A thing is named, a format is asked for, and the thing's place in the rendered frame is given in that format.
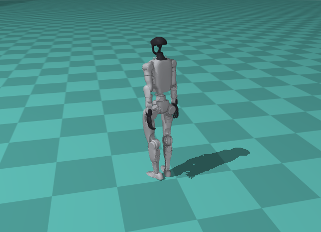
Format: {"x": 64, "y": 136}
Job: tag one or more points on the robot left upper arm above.
{"x": 147, "y": 69}

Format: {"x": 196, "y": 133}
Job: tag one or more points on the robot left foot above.
{"x": 158, "y": 176}

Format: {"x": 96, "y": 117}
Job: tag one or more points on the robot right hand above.
{"x": 176, "y": 114}

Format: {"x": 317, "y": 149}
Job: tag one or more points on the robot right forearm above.
{"x": 174, "y": 93}

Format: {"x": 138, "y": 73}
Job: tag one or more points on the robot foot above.
{"x": 166, "y": 173}
{"x": 158, "y": 176}

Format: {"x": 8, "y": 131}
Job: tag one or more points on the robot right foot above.
{"x": 166, "y": 173}

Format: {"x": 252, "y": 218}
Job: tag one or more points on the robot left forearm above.
{"x": 148, "y": 98}

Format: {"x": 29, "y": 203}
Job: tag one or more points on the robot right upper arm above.
{"x": 174, "y": 63}

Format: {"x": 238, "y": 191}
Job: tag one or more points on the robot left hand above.
{"x": 149, "y": 122}

